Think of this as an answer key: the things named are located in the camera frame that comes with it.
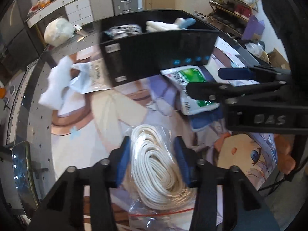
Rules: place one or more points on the purple paper bag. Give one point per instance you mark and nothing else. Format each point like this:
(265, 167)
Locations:
(254, 29)

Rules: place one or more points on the anime print table mat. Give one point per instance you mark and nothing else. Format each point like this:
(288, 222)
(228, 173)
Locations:
(155, 101)

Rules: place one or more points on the white wrapped bundle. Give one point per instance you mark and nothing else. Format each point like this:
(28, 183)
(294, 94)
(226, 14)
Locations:
(58, 31)

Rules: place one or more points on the cardboard box on floor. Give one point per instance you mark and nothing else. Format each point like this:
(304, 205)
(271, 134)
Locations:
(277, 60)

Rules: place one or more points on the white plastic label bag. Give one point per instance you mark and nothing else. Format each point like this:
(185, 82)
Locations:
(92, 77)

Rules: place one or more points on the person's right hand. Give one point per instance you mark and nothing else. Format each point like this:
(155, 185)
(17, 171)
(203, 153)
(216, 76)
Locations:
(286, 164)

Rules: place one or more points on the shoe rack with shoes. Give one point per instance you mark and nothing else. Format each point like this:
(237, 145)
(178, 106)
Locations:
(232, 15)

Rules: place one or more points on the black refrigerator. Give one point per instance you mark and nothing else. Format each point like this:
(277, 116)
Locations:
(20, 45)

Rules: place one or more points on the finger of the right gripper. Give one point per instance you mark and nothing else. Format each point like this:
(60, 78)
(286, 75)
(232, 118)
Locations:
(212, 91)
(244, 73)

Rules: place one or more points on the white drawer desk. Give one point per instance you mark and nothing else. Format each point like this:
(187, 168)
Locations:
(77, 11)

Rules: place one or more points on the green white medicine packet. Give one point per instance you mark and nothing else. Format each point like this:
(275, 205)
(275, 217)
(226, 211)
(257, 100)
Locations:
(189, 80)

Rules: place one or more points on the black cardboard box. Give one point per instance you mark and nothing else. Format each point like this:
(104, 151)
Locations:
(146, 54)

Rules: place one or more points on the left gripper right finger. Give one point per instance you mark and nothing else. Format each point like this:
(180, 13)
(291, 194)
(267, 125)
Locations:
(186, 159)

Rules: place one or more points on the white foam piece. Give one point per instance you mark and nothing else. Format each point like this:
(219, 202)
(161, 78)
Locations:
(58, 79)

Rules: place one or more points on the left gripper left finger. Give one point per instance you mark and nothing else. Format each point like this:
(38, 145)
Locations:
(119, 159)

